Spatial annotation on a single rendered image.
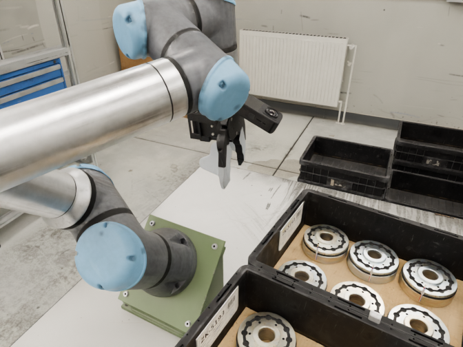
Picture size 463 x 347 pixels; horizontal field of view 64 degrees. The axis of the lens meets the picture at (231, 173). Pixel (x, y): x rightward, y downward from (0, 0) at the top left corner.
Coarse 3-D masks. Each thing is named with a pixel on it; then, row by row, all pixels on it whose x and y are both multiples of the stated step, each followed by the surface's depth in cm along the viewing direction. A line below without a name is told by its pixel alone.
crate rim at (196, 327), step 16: (240, 272) 67; (256, 272) 67; (224, 288) 64; (288, 288) 64; (304, 288) 64; (320, 304) 61; (336, 304) 61; (208, 320) 59; (368, 320) 58; (192, 336) 56; (400, 336) 56
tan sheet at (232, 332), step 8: (248, 312) 71; (256, 312) 71; (240, 320) 70; (232, 328) 68; (232, 336) 67; (296, 336) 67; (304, 336) 67; (224, 344) 65; (232, 344) 65; (296, 344) 65; (304, 344) 65; (312, 344) 65; (320, 344) 65
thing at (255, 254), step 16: (304, 192) 89; (320, 192) 89; (288, 208) 83; (368, 208) 83; (416, 224) 78; (256, 256) 70; (272, 272) 67; (320, 288) 64; (352, 304) 61; (384, 320) 58; (416, 336) 56
